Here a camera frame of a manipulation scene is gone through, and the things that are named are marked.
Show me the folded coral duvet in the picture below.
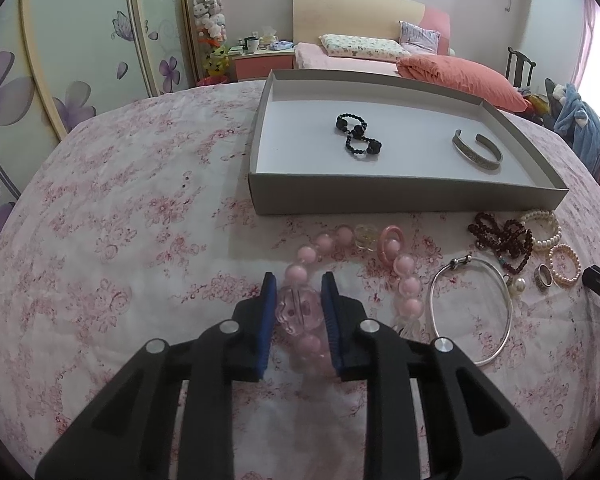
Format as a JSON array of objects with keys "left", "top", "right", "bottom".
[{"left": 396, "top": 55, "right": 531, "bottom": 113}]

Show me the blue plush toy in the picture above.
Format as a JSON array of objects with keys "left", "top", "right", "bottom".
[{"left": 545, "top": 79, "right": 600, "bottom": 181}]

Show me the pink floral bed sheet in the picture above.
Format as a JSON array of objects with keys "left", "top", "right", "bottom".
[{"left": 0, "top": 80, "right": 600, "bottom": 480}]

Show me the silver cuff bracelet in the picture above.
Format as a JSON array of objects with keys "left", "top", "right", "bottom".
[{"left": 452, "top": 129, "right": 503, "bottom": 173}]

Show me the pearl pendant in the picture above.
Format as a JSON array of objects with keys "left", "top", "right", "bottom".
[{"left": 505, "top": 272, "right": 527, "bottom": 299}]

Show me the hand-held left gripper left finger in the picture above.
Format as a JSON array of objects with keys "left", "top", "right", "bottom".
[{"left": 35, "top": 271, "right": 281, "bottom": 480}]

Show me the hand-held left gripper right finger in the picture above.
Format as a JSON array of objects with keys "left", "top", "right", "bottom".
[{"left": 320, "top": 270, "right": 563, "bottom": 480}]

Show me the clear tube of plush toys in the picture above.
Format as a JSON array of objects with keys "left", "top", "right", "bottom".
[{"left": 191, "top": 0, "right": 231, "bottom": 86}]

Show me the dark wooden chair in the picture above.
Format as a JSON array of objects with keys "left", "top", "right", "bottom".
[{"left": 506, "top": 46, "right": 537, "bottom": 92}]

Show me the grey cardboard tray box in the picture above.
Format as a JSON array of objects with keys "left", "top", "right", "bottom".
[{"left": 246, "top": 69, "right": 570, "bottom": 217}]

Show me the pink and beige nightstand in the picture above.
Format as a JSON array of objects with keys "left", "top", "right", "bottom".
[{"left": 231, "top": 50, "right": 296, "bottom": 82}]

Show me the flower print sliding wardrobe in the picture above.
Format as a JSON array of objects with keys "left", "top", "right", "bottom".
[{"left": 0, "top": 0, "right": 201, "bottom": 261}]

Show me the plain pink mattress sheet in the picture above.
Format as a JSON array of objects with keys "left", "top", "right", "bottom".
[{"left": 294, "top": 42, "right": 401, "bottom": 78}]

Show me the beige and pink headboard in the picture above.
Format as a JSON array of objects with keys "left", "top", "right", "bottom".
[{"left": 292, "top": 0, "right": 452, "bottom": 56}]

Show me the black bead bracelet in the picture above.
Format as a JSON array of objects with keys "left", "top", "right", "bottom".
[{"left": 336, "top": 114, "right": 384, "bottom": 159}]

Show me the large pink bead bracelet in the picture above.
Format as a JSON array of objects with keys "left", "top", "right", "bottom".
[{"left": 276, "top": 224, "right": 427, "bottom": 377}]

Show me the dark red bead necklace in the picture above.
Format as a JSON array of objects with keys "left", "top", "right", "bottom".
[{"left": 468, "top": 211, "right": 534, "bottom": 275}]

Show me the white pearl bracelet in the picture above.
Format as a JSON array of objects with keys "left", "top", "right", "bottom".
[{"left": 519, "top": 209, "right": 562, "bottom": 250}]

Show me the floral white pillow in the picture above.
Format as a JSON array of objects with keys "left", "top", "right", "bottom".
[{"left": 319, "top": 34, "right": 411, "bottom": 61}]

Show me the pink pearl bracelet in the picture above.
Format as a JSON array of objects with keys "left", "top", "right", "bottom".
[{"left": 549, "top": 243, "right": 581, "bottom": 288}]

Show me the thin silver bangle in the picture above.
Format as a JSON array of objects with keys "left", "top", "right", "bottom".
[{"left": 426, "top": 256, "right": 515, "bottom": 367}]

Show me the purple patterned pillow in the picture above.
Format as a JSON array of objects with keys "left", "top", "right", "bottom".
[{"left": 399, "top": 21, "right": 441, "bottom": 55}]

